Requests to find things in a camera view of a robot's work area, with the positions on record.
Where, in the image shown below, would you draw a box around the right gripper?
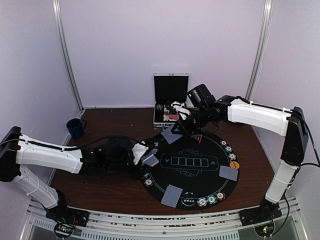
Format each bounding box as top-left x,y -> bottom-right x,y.
171,106 -> 211,138

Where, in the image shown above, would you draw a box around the playing card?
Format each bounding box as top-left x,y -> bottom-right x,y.
161,125 -> 183,145

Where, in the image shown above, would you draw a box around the blue-backed card deck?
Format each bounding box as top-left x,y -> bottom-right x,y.
141,148 -> 159,167

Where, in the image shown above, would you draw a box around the orange chip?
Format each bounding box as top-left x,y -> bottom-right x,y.
143,178 -> 154,187
216,192 -> 226,201
220,140 -> 228,147

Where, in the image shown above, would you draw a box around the blue chip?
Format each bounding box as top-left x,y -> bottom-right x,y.
197,197 -> 208,207
228,153 -> 237,161

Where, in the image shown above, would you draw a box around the dealt card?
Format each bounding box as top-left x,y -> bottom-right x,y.
160,184 -> 183,208
219,165 -> 239,182

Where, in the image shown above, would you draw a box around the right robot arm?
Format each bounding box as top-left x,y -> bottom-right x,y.
168,84 -> 309,226

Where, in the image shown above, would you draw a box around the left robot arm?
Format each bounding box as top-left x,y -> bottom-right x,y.
0,126 -> 153,224

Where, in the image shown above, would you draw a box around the card box in case lower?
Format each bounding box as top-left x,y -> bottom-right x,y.
163,114 -> 180,122

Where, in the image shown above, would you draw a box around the chips in case left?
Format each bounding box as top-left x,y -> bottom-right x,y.
156,104 -> 164,111

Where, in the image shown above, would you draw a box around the aluminium poker case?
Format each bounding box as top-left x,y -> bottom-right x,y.
153,73 -> 189,128

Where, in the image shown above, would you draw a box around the round black poker mat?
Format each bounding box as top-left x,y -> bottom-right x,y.
141,130 -> 240,211

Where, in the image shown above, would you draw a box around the dark blue ceramic mug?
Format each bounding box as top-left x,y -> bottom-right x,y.
66,118 -> 88,139

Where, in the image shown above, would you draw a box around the yellow-green cup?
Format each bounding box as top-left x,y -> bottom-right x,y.
231,98 -> 250,107

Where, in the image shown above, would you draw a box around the orange big blind button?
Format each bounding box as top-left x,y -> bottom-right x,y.
229,161 -> 240,170

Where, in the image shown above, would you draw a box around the clear dealer button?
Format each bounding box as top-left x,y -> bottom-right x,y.
180,191 -> 196,207

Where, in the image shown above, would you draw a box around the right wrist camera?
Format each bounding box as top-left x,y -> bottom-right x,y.
165,100 -> 191,120

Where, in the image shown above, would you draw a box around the front aluminium rail base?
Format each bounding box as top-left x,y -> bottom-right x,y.
19,196 -> 308,240

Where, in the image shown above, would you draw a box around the left aluminium frame post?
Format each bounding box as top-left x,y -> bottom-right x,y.
52,0 -> 84,112

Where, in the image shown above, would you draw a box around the aluminium frame post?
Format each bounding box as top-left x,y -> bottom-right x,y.
245,0 -> 274,101
52,0 -> 84,112

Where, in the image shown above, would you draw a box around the right aluminium frame post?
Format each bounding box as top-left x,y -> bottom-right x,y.
245,0 -> 274,101

